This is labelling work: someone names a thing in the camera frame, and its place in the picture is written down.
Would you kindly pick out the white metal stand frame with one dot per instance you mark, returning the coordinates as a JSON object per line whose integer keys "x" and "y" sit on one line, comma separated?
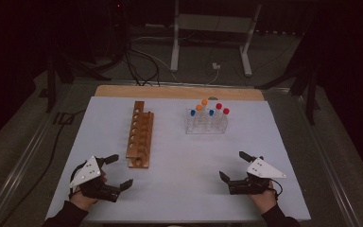
{"x": 214, "y": 22}

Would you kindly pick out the clear plastic test tube rack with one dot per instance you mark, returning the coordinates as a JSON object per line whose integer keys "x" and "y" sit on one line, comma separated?
{"x": 206, "y": 127}

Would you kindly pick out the orange capped test tube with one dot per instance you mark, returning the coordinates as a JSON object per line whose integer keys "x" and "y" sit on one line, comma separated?
{"x": 198, "y": 107}
{"x": 204, "y": 102}

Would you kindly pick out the pale blue table sheet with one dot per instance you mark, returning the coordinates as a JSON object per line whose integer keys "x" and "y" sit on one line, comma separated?
{"x": 176, "y": 189}

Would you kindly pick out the person's right hand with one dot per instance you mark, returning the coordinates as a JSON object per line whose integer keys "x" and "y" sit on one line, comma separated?
{"x": 264, "y": 200}

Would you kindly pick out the white plug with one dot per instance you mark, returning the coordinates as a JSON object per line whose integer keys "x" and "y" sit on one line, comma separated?
{"x": 216, "y": 66}

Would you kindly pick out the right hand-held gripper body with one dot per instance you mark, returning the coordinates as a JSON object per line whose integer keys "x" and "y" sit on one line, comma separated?
{"x": 264, "y": 168}

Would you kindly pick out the black tripod stand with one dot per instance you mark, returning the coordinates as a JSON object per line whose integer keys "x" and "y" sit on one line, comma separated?
{"x": 52, "y": 85}
{"x": 310, "y": 94}

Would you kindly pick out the blue capped test tube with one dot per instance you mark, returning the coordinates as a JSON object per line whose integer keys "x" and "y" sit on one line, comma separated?
{"x": 193, "y": 112}
{"x": 211, "y": 112}

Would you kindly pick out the dark device with red light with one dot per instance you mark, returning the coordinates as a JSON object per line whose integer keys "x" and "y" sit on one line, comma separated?
{"x": 118, "y": 28}

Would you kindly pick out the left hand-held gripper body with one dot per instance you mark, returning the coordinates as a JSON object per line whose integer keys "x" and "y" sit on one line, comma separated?
{"x": 89, "y": 171}

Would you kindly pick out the wooden test tube rack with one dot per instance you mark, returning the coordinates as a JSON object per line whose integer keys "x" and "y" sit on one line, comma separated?
{"x": 140, "y": 135}

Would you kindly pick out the person's left hand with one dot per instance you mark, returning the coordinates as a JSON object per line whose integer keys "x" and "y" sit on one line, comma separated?
{"x": 83, "y": 200}

